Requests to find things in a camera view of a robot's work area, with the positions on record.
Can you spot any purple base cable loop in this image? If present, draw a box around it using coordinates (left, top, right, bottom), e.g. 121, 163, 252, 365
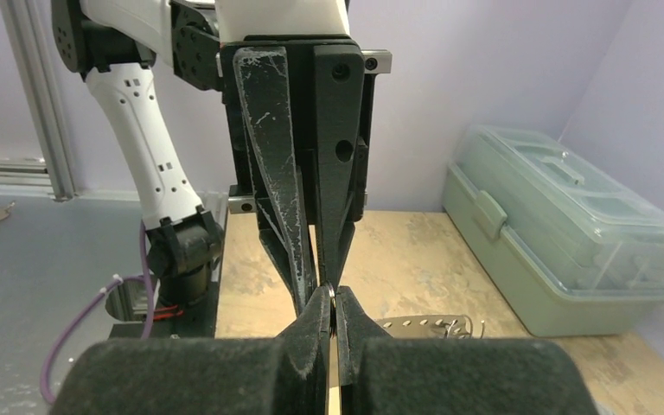
38, 223, 156, 405

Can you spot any green translucent plastic toolbox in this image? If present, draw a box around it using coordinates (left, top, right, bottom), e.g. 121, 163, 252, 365
443, 125, 664, 337

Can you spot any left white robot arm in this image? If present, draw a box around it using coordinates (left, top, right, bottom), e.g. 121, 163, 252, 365
50, 1, 393, 313

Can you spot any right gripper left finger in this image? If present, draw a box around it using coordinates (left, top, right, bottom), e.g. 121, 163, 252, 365
50, 287, 332, 414

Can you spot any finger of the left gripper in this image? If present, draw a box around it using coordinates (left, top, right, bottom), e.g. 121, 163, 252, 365
313, 44, 364, 287
233, 47, 316, 315

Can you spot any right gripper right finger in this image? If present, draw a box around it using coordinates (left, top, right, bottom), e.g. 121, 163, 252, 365
335, 286, 597, 414

